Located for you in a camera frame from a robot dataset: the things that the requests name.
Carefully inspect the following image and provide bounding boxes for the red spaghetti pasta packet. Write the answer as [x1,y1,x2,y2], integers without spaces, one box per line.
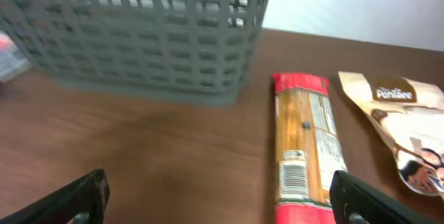
[272,73,347,224]

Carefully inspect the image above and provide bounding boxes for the grey plastic mesh basket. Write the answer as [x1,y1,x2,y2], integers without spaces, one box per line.
[1,0,268,105]

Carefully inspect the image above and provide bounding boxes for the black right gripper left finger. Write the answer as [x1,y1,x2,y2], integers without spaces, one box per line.
[1,169,110,224]

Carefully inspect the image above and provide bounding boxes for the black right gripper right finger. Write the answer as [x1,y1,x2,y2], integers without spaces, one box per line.
[330,171,435,224]

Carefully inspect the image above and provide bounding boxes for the beige rice pouch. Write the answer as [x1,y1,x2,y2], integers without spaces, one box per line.
[339,71,443,197]

